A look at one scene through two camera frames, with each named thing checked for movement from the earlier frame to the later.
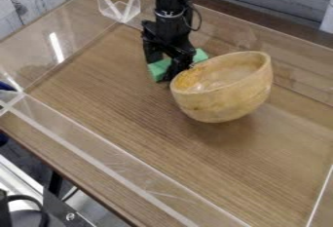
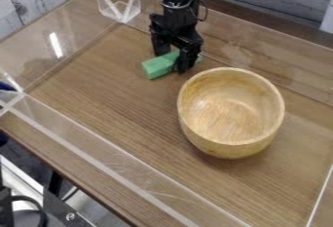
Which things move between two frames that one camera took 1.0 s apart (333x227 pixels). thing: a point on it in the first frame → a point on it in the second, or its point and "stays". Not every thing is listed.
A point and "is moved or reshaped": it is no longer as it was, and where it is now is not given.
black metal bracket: (61, 210) stays
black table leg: (55, 184) stays
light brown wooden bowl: (222, 88) is moved or reshaped
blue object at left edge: (4, 86) stays
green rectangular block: (160, 67) is moved or reshaped
